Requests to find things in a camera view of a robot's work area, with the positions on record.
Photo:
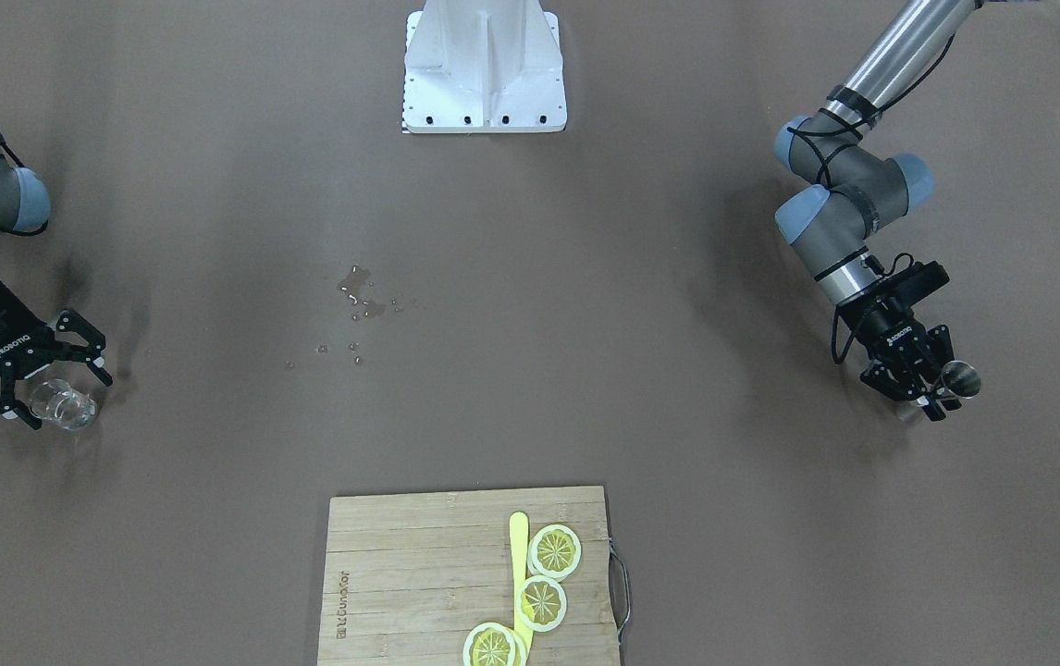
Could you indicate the clear glass shaker cup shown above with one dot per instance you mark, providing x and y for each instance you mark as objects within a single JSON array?
[{"x": 56, "y": 401}]

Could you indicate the lemon slice middle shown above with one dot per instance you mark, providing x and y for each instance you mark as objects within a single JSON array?
[{"x": 540, "y": 604}]

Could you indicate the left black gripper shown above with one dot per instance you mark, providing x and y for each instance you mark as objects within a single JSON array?
[{"x": 891, "y": 331}]

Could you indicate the white pillar base mount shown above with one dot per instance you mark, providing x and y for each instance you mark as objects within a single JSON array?
[{"x": 483, "y": 66}]

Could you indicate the steel jigger measuring cup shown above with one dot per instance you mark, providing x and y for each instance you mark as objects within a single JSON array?
[{"x": 958, "y": 381}]

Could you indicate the lemon slice top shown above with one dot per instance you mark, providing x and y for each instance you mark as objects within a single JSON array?
[{"x": 554, "y": 551}]

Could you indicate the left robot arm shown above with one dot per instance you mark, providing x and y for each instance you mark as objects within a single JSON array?
[{"x": 852, "y": 194}]

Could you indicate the lemon slice bottom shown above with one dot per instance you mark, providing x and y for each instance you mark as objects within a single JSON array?
[{"x": 493, "y": 644}]

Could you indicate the wooden cutting board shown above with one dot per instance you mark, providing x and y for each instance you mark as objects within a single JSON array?
[{"x": 409, "y": 575}]

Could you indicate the lemon slice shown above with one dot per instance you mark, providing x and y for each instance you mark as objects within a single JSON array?
[
  {"x": 540, "y": 604},
  {"x": 493, "y": 644},
  {"x": 554, "y": 551}
]

